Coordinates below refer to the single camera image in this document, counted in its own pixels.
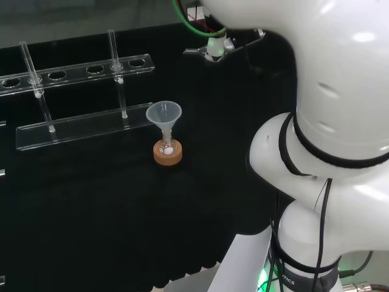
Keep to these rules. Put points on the translucent plastic funnel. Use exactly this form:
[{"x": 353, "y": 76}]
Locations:
[{"x": 163, "y": 114}]

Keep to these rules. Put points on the black bench cloth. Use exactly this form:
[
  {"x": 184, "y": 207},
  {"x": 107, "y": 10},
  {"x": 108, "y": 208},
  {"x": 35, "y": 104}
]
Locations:
[{"x": 121, "y": 197}]

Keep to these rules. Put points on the small round-bottom glass flask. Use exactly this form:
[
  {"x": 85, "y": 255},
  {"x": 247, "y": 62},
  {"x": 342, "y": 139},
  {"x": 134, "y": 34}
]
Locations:
[{"x": 167, "y": 148}]

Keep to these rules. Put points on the clear acrylic funnel stand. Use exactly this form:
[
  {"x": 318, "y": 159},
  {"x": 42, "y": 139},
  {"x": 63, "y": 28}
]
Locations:
[{"x": 76, "y": 73}]

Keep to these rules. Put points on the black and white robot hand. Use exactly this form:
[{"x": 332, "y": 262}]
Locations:
[{"x": 216, "y": 45}]

